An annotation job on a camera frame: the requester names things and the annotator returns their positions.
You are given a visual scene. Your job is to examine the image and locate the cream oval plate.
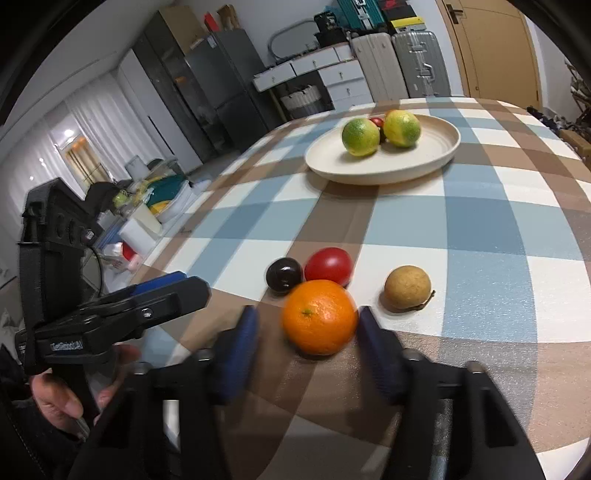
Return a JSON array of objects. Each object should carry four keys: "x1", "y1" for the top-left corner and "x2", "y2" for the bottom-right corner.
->
[{"x1": 304, "y1": 114, "x2": 462, "y2": 186}]

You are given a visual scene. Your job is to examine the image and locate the yellow-green lime right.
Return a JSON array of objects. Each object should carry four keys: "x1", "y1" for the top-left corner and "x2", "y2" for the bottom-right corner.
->
[{"x1": 383, "y1": 110, "x2": 422, "y2": 148}]

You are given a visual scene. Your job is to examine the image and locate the dark grey refrigerator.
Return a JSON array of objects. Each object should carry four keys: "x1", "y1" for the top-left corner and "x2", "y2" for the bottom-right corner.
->
[{"x1": 185, "y1": 29, "x2": 281, "y2": 151}]

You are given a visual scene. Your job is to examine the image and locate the red tomato on plate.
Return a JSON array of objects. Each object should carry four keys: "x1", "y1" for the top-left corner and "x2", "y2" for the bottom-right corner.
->
[{"x1": 370, "y1": 117, "x2": 387, "y2": 143}]

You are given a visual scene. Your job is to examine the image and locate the oval mirror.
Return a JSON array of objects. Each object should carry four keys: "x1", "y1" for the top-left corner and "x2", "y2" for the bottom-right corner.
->
[{"x1": 267, "y1": 18, "x2": 318, "y2": 64}]

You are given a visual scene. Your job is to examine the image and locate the black glass cabinet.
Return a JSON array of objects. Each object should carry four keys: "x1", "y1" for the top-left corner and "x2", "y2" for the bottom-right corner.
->
[{"x1": 132, "y1": 6, "x2": 226, "y2": 163}]

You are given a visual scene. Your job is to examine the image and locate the orange mandarin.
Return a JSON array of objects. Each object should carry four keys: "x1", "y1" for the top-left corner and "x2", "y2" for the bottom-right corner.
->
[{"x1": 280, "y1": 280, "x2": 359, "y2": 357}]

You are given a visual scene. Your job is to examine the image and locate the white laundry basket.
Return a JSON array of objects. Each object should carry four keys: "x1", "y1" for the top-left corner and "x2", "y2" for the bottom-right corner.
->
[{"x1": 280, "y1": 85, "x2": 325, "y2": 119}]

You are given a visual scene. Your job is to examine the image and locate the red tomato on table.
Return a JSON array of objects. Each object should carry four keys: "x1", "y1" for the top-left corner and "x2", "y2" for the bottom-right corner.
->
[{"x1": 304, "y1": 247, "x2": 353, "y2": 287}]

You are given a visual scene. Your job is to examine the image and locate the dark plum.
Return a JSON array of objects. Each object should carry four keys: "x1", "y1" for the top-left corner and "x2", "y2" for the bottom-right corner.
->
[{"x1": 266, "y1": 257, "x2": 304, "y2": 294}]

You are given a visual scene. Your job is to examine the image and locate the shoe rack with shoes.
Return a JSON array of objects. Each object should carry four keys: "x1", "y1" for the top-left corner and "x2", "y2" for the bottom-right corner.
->
[{"x1": 564, "y1": 59, "x2": 591, "y2": 141}]

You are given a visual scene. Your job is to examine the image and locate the beige suitcase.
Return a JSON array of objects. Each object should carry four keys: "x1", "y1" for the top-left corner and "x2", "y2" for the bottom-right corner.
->
[{"x1": 351, "y1": 33, "x2": 409, "y2": 103}]

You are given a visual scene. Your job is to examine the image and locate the checkered tablecloth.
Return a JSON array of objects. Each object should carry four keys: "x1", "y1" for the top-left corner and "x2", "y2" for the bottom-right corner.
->
[{"x1": 138, "y1": 98, "x2": 590, "y2": 479}]

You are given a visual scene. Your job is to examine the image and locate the brown longan right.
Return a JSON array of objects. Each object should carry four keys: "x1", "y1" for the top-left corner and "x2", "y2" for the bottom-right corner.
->
[{"x1": 384, "y1": 265, "x2": 435, "y2": 312}]

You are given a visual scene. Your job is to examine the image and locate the silver suitcase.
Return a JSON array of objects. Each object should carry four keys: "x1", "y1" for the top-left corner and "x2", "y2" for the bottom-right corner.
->
[{"x1": 392, "y1": 31, "x2": 451, "y2": 98}]

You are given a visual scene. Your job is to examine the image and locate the green lime left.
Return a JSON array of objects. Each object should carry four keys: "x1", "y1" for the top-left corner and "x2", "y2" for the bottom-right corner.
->
[{"x1": 342, "y1": 118, "x2": 381, "y2": 157}]

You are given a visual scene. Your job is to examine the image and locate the wooden door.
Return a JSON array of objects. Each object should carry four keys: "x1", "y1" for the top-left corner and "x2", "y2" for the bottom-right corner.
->
[{"x1": 438, "y1": 0, "x2": 542, "y2": 109}]

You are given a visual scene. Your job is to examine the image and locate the person's left hand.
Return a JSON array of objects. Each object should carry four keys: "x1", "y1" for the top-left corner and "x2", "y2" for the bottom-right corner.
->
[{"x1": 30, "y1": 343, "x2": 141, "y2": 436}]

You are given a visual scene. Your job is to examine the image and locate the teal hard case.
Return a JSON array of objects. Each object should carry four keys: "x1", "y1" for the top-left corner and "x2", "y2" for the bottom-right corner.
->
[{"x1": 338, "y1": 0, "x2": 385, "y2": 30}]

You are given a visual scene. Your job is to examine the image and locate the white drawer desk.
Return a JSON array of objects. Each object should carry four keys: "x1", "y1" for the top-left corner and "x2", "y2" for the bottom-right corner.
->
[{"x1": 252, "y1": 43, "x2": 374, "y2": 111}]

